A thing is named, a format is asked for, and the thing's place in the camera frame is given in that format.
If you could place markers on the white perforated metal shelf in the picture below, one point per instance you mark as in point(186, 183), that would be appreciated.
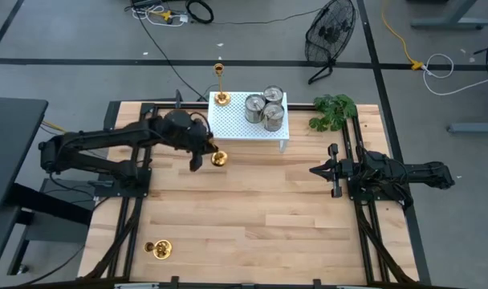
point(228, 124)

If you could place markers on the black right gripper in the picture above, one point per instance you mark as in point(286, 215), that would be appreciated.
point(348, 170)

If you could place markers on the black aluminium frame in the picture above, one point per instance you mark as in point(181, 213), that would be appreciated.
point(147, 107)

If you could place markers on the brass candlestick holder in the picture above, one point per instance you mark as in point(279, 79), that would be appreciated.
point(219, 159)
point(162, 249)
point(222, 98)

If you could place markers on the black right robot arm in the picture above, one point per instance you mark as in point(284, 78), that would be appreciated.
point(408, 172)

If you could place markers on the black desk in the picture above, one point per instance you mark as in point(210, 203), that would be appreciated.
point(11, 152)

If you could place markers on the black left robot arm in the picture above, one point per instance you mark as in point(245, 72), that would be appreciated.
point(107, 138)

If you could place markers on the grey desk foot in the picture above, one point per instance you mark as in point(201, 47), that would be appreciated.
point(448, 23)
point(477, 127)

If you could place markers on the black floor fan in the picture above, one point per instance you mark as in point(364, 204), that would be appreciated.
point(331, 31)

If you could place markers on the white power adapter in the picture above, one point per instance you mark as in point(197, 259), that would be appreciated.
point(183, 18)

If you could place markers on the green potted plant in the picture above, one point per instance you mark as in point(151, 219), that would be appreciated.
point(332, 112)

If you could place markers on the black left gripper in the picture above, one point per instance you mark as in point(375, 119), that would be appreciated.
point(184, 130)

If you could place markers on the yellow plug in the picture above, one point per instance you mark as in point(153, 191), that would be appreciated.
point(166, 15)

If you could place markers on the silver candle tin with tag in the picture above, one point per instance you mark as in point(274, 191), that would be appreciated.
point(255, 105)
point(273, 93)
point(274, 117)

